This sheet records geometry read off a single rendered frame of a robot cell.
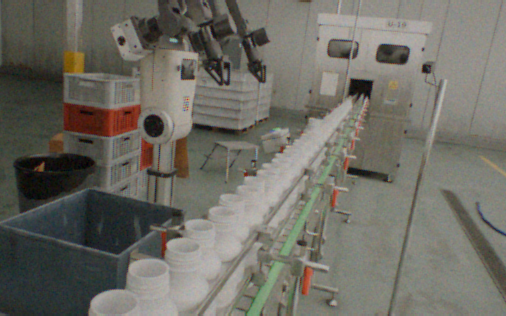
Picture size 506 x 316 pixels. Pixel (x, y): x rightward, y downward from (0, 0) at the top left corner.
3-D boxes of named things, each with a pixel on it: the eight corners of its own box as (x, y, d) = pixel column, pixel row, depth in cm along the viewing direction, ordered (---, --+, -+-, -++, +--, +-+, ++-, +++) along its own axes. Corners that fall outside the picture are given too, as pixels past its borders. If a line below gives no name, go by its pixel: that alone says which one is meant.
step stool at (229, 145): (230, 167, 538) (233, 136, 528) (258, 180, 491) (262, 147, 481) (199, 169, 510) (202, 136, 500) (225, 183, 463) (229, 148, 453)
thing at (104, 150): (109, 165, 321) (110, 138, 316) (61, 157, 327) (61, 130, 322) (142, 151, 380) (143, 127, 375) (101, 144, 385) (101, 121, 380)
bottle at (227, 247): (190, 308, 60) (200, 201, 56) (230, 310, 61) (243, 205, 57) (187, 335, 54) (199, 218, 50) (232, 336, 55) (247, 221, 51)
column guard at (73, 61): (74, 98, 1009) (75, 52, 983) (61, 95, 1019) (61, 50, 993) (85, 97, 1046) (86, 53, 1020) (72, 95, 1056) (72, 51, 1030)
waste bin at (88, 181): (59, 283, 236) (60, 177, 221) (-4, 264, 247) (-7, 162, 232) (107, 251, 278) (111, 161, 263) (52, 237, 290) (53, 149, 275)
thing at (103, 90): (111, 109, 311) (112, 80, 306) (61, 102, 316) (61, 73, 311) (144, 103, 370) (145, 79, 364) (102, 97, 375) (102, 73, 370)
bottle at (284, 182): (283, 240, 87) (295, 166, 83) (256, 236, 87) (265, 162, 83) (283, 229, 93) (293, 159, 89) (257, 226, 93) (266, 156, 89)
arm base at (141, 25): (155, 51, 153) (142, 20, 152) (172, 41, 150) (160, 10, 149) (142, 49, 144) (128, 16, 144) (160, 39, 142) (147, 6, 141)
